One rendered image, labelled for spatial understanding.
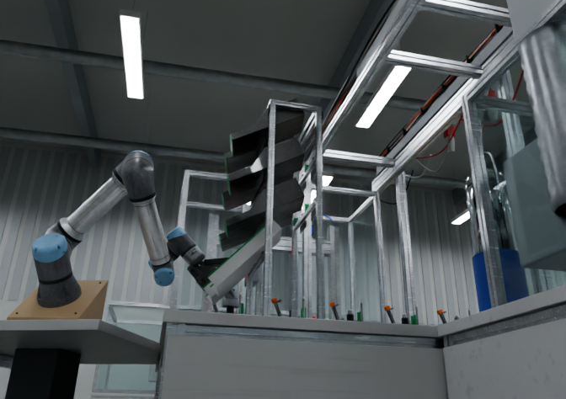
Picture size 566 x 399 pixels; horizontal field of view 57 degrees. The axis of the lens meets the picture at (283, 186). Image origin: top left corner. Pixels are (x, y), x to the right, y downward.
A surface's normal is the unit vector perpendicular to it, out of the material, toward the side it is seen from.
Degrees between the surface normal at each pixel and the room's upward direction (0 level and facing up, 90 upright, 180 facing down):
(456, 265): 90
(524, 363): 90
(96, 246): 90
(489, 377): 90
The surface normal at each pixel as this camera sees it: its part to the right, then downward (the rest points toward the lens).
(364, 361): 0.23, -0.40
